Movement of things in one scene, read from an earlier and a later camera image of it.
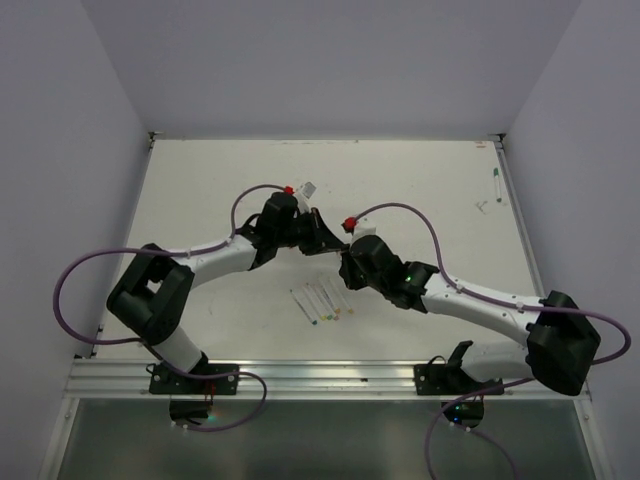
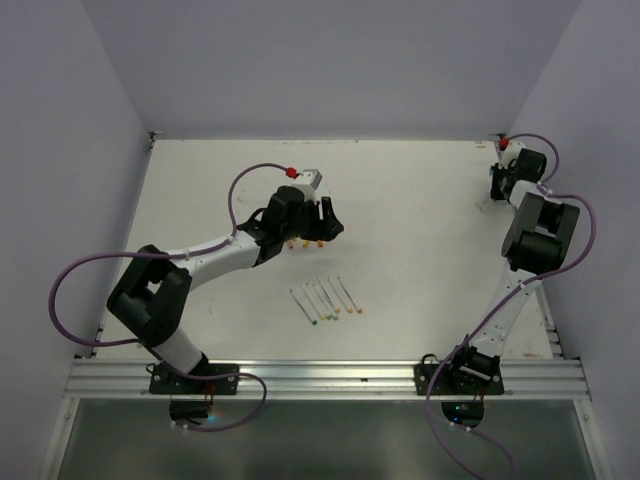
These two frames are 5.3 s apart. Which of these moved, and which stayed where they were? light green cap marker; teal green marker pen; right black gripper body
Moved: right black gripper body
Stayed: light green cap marker; teal green marker pen
